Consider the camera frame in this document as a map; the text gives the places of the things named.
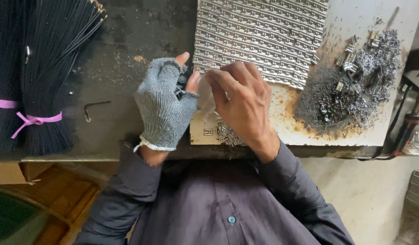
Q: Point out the person's right hand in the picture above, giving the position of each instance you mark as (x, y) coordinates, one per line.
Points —
(245, 105)

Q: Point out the person's left hand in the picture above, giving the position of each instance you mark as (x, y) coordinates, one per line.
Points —
(161, 105)

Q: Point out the heap of small metal ferrules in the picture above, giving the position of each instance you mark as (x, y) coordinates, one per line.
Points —
(230, 134)

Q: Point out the single flat metal clip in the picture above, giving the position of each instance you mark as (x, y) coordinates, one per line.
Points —
(208, 132)

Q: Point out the black hex key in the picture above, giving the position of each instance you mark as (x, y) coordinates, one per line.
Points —
(92, 105)

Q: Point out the rows of silver metal clips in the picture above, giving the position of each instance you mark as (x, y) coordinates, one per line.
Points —
(260, 37)

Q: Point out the person's dark grey shirt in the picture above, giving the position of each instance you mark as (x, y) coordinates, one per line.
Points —
(213, 204)

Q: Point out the pile of grey metal shavings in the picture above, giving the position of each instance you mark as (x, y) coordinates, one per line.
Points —
(352, 92)

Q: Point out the scattered silver metal clips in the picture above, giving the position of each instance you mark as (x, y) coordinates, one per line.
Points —
(349, 58)

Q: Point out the teal shirt button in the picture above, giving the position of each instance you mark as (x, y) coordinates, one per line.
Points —
(231, 219)

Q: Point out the pink knotted plastic tie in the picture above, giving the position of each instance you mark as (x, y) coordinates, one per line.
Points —
(36, 119)

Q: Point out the stained white work board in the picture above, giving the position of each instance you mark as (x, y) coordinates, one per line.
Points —
(349, 20)

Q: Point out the pink flat plastic band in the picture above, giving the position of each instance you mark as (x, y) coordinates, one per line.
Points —
(3, 103)

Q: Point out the wooden stool with green seat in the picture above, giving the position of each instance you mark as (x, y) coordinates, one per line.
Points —
(42, 211)

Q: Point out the brown cardboard box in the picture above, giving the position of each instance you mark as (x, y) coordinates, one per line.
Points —
(8, 172)

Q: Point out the grey stacked trays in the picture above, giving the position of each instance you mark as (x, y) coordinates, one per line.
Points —
(416, 204)

